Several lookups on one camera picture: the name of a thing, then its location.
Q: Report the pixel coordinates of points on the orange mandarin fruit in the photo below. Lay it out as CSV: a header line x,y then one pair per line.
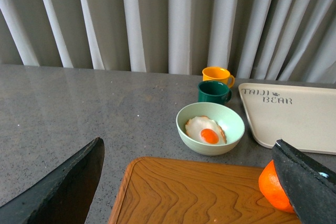
x,y
272,190

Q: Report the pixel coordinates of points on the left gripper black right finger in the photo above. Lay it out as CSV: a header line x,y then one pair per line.
x,y
309,185

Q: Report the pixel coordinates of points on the fake fried egg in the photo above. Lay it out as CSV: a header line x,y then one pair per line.
x,y
205,130

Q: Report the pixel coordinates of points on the grey white curtain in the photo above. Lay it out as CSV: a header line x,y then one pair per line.
x,y
286,40

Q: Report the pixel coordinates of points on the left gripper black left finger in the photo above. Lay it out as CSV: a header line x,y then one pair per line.
x,y
64,195

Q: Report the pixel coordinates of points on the wooden cutting board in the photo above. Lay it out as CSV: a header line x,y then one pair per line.
x,y
161,190

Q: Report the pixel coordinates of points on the cream bear tray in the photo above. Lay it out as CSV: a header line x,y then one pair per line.
x,y
304,117

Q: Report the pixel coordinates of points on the yellow mug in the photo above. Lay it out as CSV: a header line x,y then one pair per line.
x,y
218,74

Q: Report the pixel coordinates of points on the dark green mug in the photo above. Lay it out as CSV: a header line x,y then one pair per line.
x,y
214,91

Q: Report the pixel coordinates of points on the light green bowl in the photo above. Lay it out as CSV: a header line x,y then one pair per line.
x,y
229,121

